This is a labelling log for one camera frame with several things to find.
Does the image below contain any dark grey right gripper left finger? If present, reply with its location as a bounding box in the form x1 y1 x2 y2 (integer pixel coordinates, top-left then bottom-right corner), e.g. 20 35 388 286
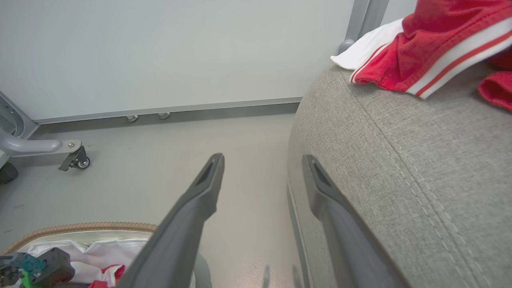
118 153 225 288

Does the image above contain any grey fabric sofa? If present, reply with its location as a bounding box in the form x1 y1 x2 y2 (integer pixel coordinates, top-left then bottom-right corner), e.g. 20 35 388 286
286 60 512 288

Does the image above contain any red garment with white print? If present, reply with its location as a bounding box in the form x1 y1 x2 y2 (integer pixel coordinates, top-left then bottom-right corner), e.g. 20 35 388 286
88 264 126 288

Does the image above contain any red garment with white stripes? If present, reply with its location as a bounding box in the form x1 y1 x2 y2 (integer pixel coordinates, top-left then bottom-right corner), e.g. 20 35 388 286
350 0 512 112

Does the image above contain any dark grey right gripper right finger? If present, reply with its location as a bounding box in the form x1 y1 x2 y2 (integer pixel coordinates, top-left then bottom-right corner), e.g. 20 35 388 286
302 154 409 288

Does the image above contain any grey metal stand leg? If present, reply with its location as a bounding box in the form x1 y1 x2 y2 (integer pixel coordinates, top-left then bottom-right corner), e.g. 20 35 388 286
0 127 83 157

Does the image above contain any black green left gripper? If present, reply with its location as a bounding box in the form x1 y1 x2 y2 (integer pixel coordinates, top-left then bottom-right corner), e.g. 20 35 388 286
0 247 76 288

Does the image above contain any grey caster wheel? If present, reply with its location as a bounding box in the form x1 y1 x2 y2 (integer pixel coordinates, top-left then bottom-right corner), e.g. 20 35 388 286
58 146 91 172

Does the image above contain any white wicker laundry basket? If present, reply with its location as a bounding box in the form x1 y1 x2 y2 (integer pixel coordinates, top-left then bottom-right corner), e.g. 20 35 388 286
2 222 196 288

